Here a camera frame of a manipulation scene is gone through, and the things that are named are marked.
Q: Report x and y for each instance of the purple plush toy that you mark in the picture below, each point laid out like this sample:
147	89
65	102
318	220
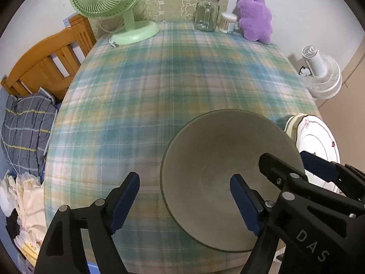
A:
253	17

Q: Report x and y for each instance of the wooden headboard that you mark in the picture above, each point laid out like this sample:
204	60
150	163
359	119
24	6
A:
37	60

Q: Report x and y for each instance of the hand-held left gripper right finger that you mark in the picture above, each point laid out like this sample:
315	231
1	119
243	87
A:
243	202

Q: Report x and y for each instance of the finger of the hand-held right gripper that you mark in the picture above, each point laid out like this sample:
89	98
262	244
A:
318	165
281	171

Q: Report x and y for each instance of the white standing fan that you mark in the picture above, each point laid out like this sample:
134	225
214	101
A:
316	62

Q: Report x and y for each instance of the white plate with red pattern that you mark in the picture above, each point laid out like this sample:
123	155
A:
316	139

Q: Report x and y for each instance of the dark cloth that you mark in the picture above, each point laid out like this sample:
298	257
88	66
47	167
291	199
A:
12	222

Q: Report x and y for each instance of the plaid tablecloth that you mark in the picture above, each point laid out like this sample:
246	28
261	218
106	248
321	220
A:
128	105

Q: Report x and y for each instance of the floral ceramic bowl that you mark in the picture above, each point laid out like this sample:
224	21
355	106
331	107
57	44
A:
216	148

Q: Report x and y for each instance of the pile of cream ruffled cloth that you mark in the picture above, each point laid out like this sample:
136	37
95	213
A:
31	202

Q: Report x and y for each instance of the grey plaid pillow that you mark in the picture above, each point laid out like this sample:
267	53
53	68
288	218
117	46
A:
25	125

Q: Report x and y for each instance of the glass jar with brown lid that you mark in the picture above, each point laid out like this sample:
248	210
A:
206	14

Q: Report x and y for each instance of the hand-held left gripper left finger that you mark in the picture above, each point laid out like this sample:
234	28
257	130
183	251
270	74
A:
125	199

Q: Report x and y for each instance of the cotton swab box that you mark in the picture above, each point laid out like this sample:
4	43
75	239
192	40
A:
228	22

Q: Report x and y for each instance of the beige door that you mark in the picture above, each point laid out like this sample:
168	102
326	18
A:
350	105

